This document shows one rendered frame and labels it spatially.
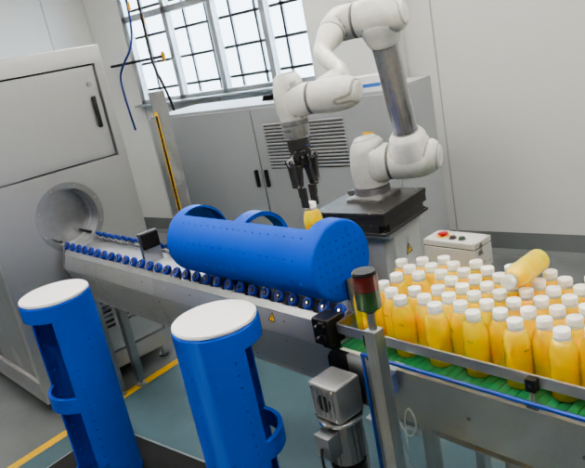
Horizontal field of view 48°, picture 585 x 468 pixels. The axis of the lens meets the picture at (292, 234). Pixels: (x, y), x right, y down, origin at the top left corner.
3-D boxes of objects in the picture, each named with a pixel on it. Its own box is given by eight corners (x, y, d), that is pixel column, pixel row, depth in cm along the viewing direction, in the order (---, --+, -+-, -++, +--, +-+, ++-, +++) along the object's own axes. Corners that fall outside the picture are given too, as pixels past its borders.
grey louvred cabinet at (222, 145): (233, 266, 582) (196, 104, 541) (457, 289, 444) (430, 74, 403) (188, 290, 543) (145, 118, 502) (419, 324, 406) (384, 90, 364)
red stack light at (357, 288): (365, 281, 166) (362, 267, 165) (384, 285, 161) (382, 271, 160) (348, 292, 162) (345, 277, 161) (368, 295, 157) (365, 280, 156)
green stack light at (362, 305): (368, 300, 168) (365, 282, 166) (387, 304, 163) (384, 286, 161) (351, 310, 164) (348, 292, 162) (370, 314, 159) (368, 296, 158)
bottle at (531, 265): (537, 243, 183) (507, 265, 172) (555, 260, 180) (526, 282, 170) (524, 258, 187) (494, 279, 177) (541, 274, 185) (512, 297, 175)
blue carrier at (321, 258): (227, 256, 296) (214, 196, 288) (375, 284, 232) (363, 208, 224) (175, 279, 278) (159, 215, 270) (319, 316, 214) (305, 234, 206)
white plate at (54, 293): (48, 279, 282) (49, 282, 283) (2, 307, 258) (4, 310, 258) (100, 277, 272) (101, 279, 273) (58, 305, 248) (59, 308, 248)
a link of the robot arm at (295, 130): (274, 123, 214) (278, 141, 215) (293, 123, 207) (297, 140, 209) (294, 117, 219) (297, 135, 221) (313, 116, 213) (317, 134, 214)
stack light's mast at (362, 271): (371, 321, 169) (361, 264, 165) (390, 326, 165) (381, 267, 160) (356, 331, 165) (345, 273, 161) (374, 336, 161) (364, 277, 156)
